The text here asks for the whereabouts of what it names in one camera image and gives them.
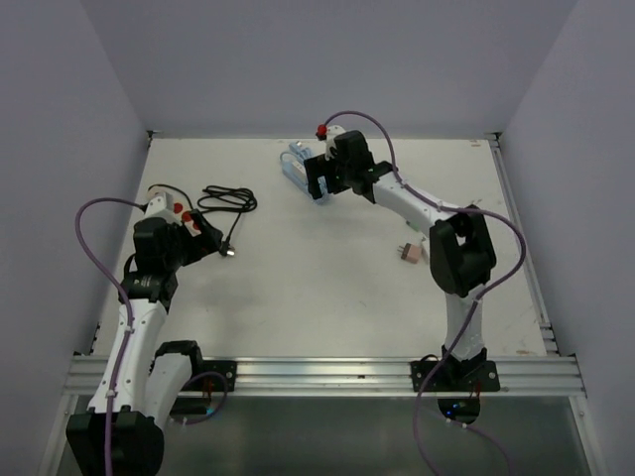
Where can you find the large white charger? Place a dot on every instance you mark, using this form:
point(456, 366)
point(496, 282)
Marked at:
point(425, 250)

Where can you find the aluminium front rail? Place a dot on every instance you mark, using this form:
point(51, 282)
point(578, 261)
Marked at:
point(392, 377)

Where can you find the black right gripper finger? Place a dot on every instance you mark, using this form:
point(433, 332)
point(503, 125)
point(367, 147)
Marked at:
point(314, 171)
point(335, 184)

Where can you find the pink plug adapter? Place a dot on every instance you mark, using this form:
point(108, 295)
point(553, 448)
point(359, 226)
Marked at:
point(410, 253)

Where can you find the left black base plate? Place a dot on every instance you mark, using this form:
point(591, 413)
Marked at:
point(219, 376)

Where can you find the light blue power strip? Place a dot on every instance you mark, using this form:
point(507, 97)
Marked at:
point(285, 158)

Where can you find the beige power strip red sockets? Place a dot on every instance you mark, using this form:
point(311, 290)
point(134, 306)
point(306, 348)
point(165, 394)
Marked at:
point(163, 205)

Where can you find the white adapter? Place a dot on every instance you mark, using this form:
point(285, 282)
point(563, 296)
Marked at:
point(298, 170)

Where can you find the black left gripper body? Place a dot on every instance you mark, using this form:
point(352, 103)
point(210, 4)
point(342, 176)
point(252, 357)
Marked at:
point(182, 243)

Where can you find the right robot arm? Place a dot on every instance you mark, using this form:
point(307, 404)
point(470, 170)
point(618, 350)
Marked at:
point(461, 255)

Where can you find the aluminium frame rail right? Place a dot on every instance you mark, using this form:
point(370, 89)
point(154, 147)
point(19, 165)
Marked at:
point(550, 338)

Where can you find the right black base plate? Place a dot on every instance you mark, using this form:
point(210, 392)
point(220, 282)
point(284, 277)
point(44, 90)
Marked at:
point(455, 377)

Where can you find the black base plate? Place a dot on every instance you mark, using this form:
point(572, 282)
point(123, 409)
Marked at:
point(219, 376)
point(455, 377)

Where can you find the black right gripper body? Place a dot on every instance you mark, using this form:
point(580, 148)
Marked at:
point(335, 167)

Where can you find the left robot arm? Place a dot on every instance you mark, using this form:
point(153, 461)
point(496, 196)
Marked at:
point(122, 430)

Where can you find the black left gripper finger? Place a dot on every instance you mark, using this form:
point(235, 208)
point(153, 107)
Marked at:
point(191, 254)
point(209, 236)

